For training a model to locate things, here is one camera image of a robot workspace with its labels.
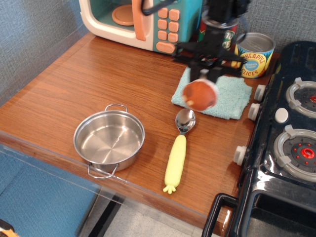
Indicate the brown white plush mushroom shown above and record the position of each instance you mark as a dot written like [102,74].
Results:
[201,94]

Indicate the orange object at corner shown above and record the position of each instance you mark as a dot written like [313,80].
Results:
[7,230]

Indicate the dark blue toy stove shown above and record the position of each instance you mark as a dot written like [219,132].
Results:
[277,184]

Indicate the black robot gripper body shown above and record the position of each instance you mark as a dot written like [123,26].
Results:
[209,52]

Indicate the yellow handled metal spoon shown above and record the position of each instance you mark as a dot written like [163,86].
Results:
[185,121]

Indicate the light blue folded towel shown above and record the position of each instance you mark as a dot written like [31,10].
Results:
[233,96]

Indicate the toy microwave teal and cream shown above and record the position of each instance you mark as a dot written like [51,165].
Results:
[154,25]

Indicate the small steel pot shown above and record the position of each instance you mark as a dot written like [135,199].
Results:
[109,140]

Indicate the tomato sauce can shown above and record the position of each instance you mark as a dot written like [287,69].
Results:
[230,32]

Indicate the pineapple slices can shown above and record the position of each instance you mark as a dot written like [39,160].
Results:
[257,50]

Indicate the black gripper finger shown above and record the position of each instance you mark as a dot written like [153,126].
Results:
[195,72]
[214,73]

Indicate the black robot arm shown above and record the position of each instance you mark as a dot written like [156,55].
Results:
[224,12]

